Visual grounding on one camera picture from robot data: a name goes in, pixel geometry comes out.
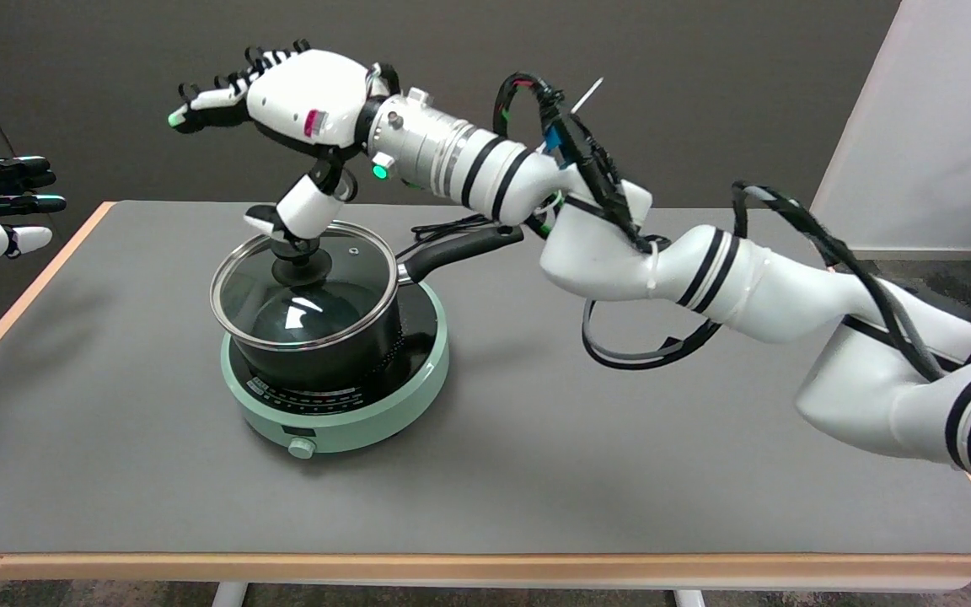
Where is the white partition board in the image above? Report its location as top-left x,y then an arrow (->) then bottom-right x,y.
813,0 -> 971,254

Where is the black power cord with plug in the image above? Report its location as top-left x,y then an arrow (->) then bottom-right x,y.
411,212 -> 505,241

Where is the black cable with blue connector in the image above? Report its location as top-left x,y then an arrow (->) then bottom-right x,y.
494,73 -> 663,254

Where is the green round induction cooker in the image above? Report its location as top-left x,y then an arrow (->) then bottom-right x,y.
219,282 -> 451,460

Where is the black pot with long handle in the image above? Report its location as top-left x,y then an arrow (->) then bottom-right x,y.
224,223 -> 526,393

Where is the black grey sleeved cable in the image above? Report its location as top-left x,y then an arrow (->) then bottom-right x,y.
732,180 -> 971,384

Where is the glass pot lid black knob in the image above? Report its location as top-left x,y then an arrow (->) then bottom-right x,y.
209,221 -> 400,353

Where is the thick black cable loop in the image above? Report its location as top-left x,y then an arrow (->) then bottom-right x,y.
581,297 -> 724,372

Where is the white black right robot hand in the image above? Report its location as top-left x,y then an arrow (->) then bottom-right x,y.
167,39 -> 390,246

